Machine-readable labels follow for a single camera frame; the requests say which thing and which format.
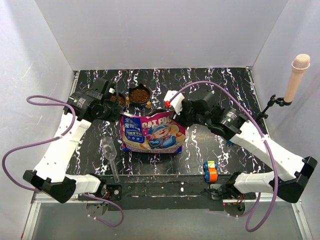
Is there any black microphone clamp stand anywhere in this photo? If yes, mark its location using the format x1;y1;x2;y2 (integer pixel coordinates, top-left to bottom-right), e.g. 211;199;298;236
255;94;292;122

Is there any black left pet bowl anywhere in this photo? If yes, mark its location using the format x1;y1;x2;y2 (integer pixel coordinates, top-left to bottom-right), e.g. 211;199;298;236
106;93;127;108

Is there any pink microphone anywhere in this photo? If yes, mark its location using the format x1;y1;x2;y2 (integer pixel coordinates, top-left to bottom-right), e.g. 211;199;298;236
283;53;311;104

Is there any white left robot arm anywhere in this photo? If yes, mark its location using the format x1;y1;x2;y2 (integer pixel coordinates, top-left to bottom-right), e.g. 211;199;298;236
22;78;123;203

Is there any aluminium frame rail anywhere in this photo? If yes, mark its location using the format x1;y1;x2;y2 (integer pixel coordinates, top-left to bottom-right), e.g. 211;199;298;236
21;181;313;240

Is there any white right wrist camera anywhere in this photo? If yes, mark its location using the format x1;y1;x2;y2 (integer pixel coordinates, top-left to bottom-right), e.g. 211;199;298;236
164;90;185;115

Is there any clear plastic scoop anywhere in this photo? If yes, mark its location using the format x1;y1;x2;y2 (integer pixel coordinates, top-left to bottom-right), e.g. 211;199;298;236
102;136;120;184

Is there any blue orange toy car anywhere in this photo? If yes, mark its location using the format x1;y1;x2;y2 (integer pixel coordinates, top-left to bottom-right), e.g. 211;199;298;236
203;160;218;183

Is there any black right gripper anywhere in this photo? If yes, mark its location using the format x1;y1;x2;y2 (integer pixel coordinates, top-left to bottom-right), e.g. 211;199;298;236
168;98;209;130

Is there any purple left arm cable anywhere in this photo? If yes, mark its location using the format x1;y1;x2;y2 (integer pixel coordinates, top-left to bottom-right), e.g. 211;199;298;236
1;94;125;228

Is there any pink pet food bag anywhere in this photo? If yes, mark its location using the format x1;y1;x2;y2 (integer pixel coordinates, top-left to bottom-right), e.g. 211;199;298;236
120;109;186;154

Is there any black pet bowl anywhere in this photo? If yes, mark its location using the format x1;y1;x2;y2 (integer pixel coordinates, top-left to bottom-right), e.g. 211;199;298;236
128;83;152;109
106;93;127;108

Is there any black right pet bowl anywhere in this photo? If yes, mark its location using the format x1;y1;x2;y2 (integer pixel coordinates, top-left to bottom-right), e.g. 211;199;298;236
128;83;152;109

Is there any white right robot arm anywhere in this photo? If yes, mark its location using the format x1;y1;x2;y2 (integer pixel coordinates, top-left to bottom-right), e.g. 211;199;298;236
166;92;318;203

